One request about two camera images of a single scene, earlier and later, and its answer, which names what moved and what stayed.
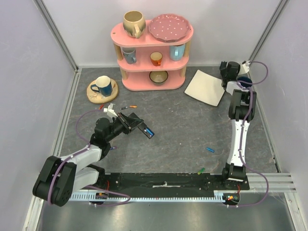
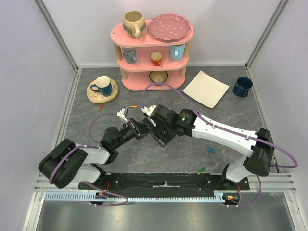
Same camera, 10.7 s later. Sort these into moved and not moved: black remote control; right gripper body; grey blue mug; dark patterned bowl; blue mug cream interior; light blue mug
Moved: black remote control; right gripper body
Not moved: grey blue mug; light blue mug; dark patterned bowl; blue mug cream interior
